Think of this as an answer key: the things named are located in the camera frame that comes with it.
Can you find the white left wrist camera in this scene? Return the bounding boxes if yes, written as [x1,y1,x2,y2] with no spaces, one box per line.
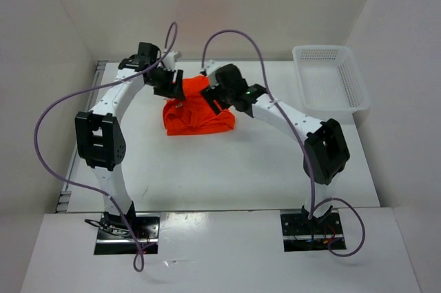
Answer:
[161,51,182,70]

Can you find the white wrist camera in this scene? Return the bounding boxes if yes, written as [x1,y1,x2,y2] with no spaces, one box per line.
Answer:
[161,51,182,70]
[201,60,224,88]

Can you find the aluminium table edge rail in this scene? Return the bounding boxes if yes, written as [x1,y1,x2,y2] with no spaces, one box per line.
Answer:
[56,61,112,213]

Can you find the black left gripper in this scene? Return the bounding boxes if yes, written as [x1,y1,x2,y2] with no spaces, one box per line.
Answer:
[147,67,186,101]

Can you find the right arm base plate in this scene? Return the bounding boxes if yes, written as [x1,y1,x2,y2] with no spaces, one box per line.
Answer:
[280,210,347,252]

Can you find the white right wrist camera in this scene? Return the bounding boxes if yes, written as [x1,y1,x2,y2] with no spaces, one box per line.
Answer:
[201,60,224,88]

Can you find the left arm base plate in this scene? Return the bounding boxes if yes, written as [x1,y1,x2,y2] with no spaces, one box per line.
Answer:
[85,212,160,256]

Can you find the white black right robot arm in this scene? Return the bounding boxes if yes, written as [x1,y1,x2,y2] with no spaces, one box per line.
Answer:
[201,62,350,233]

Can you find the orange mesh shorts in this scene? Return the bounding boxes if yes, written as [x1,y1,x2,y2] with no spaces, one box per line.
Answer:
[162,75,236,136]

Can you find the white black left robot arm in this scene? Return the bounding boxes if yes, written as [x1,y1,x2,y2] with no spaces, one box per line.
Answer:
[74,42,185,238]

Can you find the white plastic mesh basket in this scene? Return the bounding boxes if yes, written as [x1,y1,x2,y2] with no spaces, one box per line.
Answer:
[292,45,371,114]

